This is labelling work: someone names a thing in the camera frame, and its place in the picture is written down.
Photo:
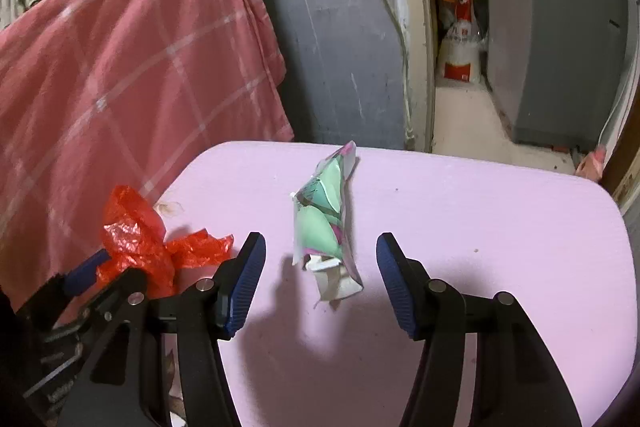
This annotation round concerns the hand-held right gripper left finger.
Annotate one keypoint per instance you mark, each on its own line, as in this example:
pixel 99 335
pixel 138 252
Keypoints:
pixel 245 287

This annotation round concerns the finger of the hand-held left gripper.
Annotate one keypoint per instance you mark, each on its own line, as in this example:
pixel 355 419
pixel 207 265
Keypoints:
pixel 82 274

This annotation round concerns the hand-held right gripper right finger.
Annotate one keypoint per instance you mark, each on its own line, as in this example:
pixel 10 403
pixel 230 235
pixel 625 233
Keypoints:
pixel 395 287

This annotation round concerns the red plastic bag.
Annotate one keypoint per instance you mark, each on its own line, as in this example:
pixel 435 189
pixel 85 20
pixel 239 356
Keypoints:
pixel 135 237

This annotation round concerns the green foil snack packet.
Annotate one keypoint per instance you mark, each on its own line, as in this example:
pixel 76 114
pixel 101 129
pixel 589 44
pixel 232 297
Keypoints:
pixel 320 217

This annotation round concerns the red checked blanket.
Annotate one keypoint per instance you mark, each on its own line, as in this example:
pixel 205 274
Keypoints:
pixel 125 82

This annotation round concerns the pink slipper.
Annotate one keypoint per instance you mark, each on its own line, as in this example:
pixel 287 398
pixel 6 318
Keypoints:
pixel 592 162

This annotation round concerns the white red sack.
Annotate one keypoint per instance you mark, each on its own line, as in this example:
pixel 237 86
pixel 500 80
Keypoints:
pixel 460 52

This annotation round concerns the grey refrigerator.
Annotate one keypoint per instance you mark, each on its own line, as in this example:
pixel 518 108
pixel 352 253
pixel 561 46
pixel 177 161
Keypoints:
pixel 550 32

